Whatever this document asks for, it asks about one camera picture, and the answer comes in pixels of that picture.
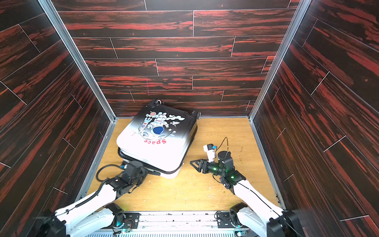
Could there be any black white astronaut suitcase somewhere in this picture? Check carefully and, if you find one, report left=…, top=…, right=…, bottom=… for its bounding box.
left=116, top=99, right=201, bottom=179

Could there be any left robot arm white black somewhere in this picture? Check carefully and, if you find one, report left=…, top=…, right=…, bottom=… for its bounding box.
left=28, top=161, right=149, bottom=237

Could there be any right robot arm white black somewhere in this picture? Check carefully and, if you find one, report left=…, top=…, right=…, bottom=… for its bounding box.
left=190, top=151, right=305, bottom=237

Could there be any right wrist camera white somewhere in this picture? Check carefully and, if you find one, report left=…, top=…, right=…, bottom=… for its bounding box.
left=203, top=144, right=217, bottom=163

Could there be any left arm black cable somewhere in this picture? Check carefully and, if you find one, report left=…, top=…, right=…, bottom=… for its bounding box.
left=96, top=164, right=123, bottom=182

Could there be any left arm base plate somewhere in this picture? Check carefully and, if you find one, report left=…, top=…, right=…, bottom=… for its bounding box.
left=107, top=212, right=141, bottom=230

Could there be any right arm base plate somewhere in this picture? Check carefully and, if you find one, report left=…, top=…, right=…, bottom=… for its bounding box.
left=214, top=211, right=248, bottom=229

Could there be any aluminium front rail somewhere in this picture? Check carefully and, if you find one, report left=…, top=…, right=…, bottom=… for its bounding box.
left=70, top=211, right=306, bottom=237

